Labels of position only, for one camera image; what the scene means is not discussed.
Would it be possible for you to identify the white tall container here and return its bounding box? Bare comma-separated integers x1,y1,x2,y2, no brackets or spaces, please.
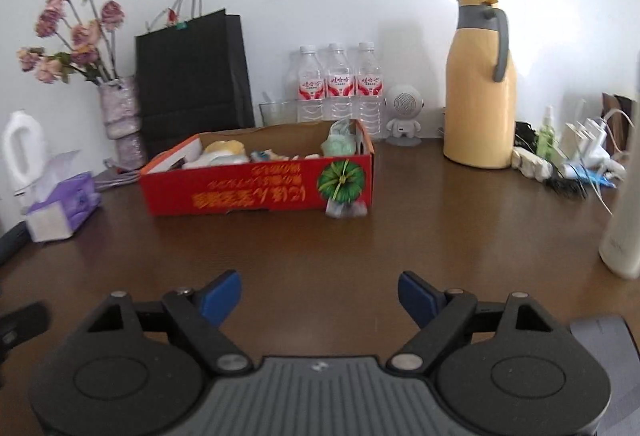
599,66,640,281

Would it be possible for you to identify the clear water bottle red label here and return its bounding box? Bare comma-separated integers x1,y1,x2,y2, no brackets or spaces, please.
325,43,356,121
355,42,385,139
296,46,326,124

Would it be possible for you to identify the white robot-shaped speaker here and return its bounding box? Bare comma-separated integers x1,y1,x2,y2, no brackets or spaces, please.
382,84,426,148

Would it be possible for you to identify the tangled black cable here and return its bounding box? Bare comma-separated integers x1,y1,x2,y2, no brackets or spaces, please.
544,175,590,201

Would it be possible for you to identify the clear glass cup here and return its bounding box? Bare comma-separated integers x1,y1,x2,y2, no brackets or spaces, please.
259,100,299,127

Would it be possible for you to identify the green spray bottle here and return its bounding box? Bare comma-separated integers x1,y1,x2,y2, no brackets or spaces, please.
536,106,557,157

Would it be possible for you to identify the white power strip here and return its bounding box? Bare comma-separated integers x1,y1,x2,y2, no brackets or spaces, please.
511,147,566,181

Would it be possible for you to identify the red cardboard box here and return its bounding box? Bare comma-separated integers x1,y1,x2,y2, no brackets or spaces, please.
139,118,375,217

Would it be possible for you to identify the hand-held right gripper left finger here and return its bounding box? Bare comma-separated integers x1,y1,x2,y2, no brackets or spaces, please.
87,270,253,377

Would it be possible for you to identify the white detergent bottle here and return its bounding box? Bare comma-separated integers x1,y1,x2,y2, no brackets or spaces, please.
2,111,48,197

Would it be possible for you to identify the clear plastic bag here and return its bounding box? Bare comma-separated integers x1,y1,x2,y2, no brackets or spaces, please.
320,118,358,161

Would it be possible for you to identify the blue flat packet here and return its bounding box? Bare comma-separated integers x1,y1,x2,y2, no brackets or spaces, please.
582,168,617,189

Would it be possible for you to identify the purple tissue pack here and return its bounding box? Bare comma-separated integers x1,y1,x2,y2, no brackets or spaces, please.
24,151,103,243

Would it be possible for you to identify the grey cloth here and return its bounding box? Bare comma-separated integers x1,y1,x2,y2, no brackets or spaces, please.
570,315,640,436

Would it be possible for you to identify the yellow thermos jug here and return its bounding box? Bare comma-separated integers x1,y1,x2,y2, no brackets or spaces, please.
443,0,518,169

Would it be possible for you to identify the dried pink rose bouquet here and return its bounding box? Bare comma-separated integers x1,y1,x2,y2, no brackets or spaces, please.
17,0,126,86

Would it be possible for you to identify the small clear packet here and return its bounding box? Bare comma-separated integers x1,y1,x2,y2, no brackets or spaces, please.
325,197,368,219

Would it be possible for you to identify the white and yellow plush sheep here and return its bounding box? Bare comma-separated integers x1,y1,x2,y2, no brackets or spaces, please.
182,140,251,169

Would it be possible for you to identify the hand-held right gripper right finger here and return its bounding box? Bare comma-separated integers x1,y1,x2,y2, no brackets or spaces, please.
387,271,556,374

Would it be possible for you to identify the brown paper bag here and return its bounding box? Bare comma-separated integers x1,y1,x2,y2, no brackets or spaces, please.
601,93,640,151

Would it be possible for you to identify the black paper bag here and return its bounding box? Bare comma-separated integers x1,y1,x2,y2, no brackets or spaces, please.
134,0,256,151

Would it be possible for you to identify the mottled purple vase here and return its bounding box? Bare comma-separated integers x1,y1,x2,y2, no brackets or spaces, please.
97,76,148,169

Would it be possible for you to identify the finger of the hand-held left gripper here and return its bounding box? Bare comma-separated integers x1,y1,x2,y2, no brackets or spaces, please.
0,301,52,342

